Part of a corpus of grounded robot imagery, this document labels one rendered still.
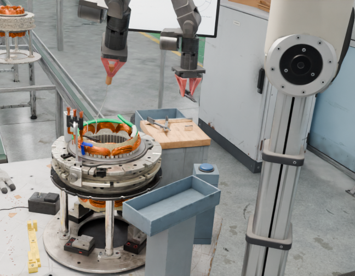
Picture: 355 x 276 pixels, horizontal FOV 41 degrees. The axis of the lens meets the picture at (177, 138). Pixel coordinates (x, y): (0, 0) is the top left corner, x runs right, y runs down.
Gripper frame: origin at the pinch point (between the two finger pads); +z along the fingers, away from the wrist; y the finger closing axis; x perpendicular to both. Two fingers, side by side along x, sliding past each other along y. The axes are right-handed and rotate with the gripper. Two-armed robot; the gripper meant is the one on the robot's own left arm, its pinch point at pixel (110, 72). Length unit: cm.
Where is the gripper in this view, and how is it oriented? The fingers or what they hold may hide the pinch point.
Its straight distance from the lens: 133.6
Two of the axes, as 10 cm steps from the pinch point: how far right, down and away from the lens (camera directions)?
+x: 9.7, 0.9, 2.1
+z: -2.1, 7.2, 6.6
